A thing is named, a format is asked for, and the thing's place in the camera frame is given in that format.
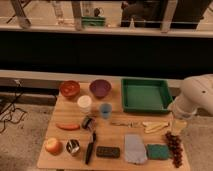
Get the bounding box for dark red grape bunch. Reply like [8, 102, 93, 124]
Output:
[165, 132, 183, 168]

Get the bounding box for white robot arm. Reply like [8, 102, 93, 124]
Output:
[168, 74, 213, 136]

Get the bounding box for green plastic tray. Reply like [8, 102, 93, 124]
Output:
[121, 79, 173, 114]

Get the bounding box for peeled banana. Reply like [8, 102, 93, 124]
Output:
[142, 122, 169, 133]

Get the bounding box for green scrubbing sponge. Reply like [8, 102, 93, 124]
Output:
[147, 144, 170, 160]

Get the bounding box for silver metal utensil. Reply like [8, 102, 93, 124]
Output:
[110, 122, 137, 128]

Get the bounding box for grey blue cloth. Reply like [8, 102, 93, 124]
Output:
[124, 134, 147, 164]

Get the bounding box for blue plastic cup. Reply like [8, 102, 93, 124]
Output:
[99, 103, 112, 119]

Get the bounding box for black sponge block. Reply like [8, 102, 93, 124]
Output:
[96, 146, 120, 158]

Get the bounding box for purple bowl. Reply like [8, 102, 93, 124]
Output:
[89, 79, 111, 98]

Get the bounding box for small metal can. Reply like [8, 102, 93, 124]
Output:
[81, 116, 95, 131]

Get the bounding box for white plastic cup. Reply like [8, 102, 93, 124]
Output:
[77, 95, 92, 113]

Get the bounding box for shiny metal cup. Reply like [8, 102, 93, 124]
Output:
[66, 139, 80, 156]

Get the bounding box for orange carrot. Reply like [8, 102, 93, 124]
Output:
[55, 123, 80, 131]

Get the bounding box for red bowl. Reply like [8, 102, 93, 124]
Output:
[59, 80, 80, 98]

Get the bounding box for red yellow apple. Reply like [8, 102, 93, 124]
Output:
[45, 138, 62, 155]

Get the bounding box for green box in background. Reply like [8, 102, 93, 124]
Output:
[82, 17, 106, 27]

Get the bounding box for black handled knife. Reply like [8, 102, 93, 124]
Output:
[85, 132, 96, 164]

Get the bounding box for black floor cables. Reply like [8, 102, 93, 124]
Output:
[0, 79, 29, 134]

